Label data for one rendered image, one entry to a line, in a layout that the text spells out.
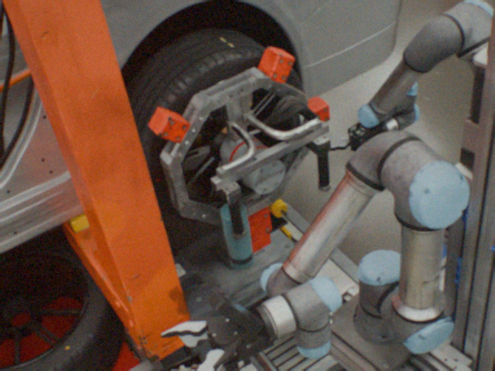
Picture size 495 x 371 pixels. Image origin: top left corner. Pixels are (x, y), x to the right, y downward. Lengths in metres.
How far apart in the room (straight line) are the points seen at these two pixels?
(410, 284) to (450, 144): 2.23
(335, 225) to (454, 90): 2.69
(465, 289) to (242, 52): 1.03
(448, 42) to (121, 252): 1.03
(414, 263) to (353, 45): 1.43
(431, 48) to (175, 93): 0.77
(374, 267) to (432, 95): 2.43
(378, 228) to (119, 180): 1.75
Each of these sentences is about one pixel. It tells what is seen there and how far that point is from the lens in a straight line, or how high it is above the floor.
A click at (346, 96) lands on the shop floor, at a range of 4.08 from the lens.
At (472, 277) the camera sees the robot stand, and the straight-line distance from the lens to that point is 1.79.
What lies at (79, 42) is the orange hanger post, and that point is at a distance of 1.57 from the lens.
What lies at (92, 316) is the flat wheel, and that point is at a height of 0.50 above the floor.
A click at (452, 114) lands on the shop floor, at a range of 3.95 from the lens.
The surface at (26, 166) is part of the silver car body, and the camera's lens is 2.33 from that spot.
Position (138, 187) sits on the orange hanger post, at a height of 1.19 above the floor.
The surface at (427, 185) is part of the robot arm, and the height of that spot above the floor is 1.45.
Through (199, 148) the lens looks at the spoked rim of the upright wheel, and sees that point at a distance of 2.40.
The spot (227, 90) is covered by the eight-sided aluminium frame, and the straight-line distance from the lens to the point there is 2.22.
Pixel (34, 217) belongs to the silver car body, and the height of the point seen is 0.83.
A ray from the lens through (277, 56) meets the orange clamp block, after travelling 2.28.
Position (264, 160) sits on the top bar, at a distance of 2.16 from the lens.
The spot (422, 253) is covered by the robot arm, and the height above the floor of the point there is 1.25.
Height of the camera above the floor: 2.35
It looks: 42 degrees down
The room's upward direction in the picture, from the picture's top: 9 degrees counter-clockwise
